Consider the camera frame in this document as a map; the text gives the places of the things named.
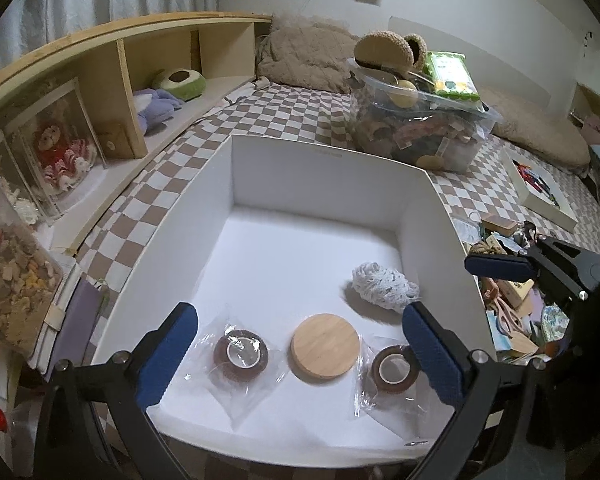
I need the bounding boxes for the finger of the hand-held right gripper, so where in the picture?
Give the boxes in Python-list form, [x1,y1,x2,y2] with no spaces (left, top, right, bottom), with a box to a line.
[463,236,600,283]

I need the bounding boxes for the bag of mixed snacks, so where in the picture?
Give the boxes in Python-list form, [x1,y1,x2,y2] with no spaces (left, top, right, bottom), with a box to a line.
[0,169,65,362]

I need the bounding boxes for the fuzzy brown slipper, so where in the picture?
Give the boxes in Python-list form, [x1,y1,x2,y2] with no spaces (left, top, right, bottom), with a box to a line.
[353,32,407,69]
[403,34,429,74]

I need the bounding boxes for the brown-topped wooden block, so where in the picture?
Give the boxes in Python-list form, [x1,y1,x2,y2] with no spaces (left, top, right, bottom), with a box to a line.
[481,214,519,237]

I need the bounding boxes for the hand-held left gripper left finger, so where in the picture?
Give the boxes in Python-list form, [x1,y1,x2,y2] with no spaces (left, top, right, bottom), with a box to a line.
[34,302,199,480]

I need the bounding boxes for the yellow ball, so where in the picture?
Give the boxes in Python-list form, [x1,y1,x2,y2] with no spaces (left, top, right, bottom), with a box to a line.
[389,79,419,108]

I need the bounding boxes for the bagged brown tape roll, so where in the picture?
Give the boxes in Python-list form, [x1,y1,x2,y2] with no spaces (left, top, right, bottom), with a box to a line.
[351,344,454,429]
[182,314,292,432]

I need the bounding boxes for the white shallow tray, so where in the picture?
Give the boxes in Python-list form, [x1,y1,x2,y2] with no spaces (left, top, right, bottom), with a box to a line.
[509,152,579,234]

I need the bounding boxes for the avocado plush toy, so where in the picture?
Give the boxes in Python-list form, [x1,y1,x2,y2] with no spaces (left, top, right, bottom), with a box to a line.
[151,67,208,102]

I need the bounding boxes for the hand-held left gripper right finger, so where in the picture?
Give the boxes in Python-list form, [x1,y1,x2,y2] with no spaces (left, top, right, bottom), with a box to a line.
[401,301,566,480]

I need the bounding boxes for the jute rope bundle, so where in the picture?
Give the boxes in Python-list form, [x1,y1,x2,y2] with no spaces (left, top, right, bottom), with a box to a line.
[469,239,507,262]

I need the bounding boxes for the green wet wipes pack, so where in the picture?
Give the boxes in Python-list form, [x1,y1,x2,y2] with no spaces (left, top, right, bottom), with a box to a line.
[424,50,482,102]

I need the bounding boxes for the purple plush toy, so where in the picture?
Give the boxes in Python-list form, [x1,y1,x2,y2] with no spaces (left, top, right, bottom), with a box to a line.
[131,87,184,137]

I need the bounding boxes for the white crochet ball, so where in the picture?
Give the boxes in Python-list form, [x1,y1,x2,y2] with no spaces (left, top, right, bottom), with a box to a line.
[350,261,422,314]

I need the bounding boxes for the purple notebook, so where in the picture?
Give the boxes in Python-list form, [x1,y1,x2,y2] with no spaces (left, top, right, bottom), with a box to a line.
[30,260,109,377]

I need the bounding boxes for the pile of colourful lighters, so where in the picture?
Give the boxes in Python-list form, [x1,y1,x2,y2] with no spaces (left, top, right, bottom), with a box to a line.
[512,159,562,207]

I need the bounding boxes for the bagged hard drive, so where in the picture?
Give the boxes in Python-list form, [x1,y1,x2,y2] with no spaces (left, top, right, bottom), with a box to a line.
[449,216,482,242]

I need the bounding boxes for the pink heart sunglasses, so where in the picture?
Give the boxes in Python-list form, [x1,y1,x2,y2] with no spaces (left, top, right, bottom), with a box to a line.
[481,281,532,342]

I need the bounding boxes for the doll in clear case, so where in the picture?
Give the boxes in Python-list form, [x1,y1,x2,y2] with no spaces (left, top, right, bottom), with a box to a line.
[4,77,107,219]

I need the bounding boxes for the cream cardboard box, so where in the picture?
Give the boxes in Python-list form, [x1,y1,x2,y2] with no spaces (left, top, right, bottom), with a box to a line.
[499,280,535,307]

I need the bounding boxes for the clear plastic storage bin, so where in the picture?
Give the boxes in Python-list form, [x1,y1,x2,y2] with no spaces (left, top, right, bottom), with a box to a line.
[346,56,504,174]

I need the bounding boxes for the wooden bedside shelf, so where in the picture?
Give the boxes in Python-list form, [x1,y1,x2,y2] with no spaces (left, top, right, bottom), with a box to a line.
[0,11,274,263]

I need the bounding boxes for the white shoe box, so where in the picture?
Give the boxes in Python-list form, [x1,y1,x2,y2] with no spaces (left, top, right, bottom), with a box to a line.
[90,133,499,470]

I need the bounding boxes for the beige fluffy blanket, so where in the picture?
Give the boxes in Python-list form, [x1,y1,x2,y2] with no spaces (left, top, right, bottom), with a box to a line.
[256,11,592,174]

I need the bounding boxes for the round wooden lid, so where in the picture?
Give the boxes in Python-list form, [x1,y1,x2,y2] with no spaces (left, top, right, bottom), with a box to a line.
[289,313,360,385]

